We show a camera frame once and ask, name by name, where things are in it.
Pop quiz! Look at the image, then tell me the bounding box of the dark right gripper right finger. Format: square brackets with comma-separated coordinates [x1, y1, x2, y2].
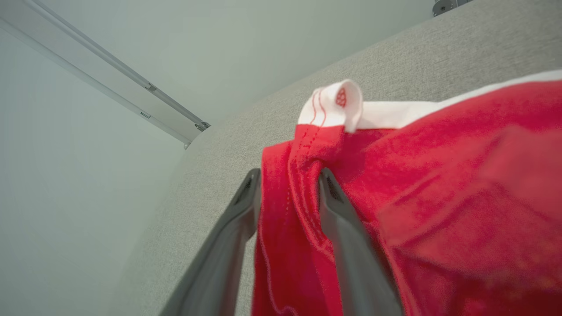
[317, 167, 405, 316]

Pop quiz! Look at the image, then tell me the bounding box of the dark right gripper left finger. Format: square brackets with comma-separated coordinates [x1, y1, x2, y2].
[159, 168, 263, 316]

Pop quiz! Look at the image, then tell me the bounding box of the red and white jersey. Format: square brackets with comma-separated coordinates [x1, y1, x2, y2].
[251, 69, 562, 316]

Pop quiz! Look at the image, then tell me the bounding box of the grey metal post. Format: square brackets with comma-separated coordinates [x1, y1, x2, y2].
[0, 0, 207, 147]

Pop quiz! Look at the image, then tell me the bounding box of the grey metal frame corner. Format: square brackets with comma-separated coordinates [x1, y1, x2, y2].
[432, 0, 474, 18]

